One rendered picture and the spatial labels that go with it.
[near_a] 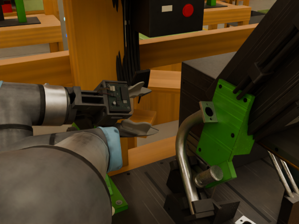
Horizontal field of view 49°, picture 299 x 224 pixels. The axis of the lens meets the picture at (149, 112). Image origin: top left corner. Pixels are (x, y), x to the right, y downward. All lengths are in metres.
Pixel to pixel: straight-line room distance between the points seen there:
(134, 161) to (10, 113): 0.68
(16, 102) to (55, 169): 0.39
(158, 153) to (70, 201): 1.04
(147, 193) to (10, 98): 0.57
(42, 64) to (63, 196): 0.83
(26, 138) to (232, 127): 0.46
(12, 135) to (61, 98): 0.11
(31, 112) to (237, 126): 0.45
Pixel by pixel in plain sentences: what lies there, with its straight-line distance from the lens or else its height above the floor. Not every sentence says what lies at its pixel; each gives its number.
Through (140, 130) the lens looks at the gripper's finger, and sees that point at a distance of 0.68.
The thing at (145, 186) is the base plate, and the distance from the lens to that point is 1.03.
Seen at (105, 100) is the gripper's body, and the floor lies 1.31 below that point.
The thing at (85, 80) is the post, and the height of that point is 1.22.
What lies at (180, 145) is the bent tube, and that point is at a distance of 0.89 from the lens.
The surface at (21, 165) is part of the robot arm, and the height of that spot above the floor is 1.47.
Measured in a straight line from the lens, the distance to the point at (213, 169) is 0.79.
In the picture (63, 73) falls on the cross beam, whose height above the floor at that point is 1.22.
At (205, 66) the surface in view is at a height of 1.24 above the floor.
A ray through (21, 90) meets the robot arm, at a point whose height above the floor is 1.35.
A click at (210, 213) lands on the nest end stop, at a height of 0.96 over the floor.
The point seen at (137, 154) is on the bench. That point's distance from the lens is 1.20.
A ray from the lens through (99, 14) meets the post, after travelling 0.90.
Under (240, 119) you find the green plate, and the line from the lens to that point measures 0.77.
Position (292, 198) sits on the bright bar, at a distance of 0.91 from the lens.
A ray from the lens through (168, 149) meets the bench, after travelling 1.23.
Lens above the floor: 1.57
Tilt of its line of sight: 28 degrees down
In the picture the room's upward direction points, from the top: straight up
